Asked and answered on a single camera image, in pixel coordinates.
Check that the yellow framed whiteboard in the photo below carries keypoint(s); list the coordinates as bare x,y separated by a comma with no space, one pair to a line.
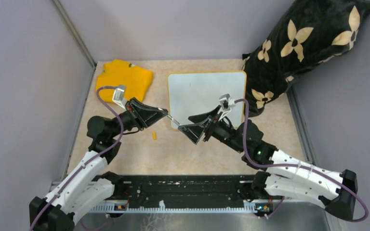
199,92

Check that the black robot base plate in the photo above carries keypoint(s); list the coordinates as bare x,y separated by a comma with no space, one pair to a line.
189,191

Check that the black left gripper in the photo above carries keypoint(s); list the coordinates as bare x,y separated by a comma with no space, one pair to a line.
144,118

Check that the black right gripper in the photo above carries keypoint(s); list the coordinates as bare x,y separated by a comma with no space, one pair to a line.
195,131

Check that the yellow marker cap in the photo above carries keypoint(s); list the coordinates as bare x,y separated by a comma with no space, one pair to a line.
154,135

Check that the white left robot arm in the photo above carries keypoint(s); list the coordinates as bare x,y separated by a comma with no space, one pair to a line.
63,207

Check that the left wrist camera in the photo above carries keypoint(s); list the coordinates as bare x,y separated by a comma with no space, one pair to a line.
118,96

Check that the white whiteboard marker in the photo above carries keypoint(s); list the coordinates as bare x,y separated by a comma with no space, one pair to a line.
173,120

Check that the yellow folded cloth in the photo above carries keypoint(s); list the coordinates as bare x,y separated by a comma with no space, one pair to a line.
136,79

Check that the black floral pillow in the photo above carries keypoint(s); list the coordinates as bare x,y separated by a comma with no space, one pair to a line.
309,33

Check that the aluminium frame rail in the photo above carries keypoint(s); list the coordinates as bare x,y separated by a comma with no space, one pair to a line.
258,207

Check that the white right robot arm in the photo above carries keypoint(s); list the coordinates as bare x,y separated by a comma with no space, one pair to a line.
279,174

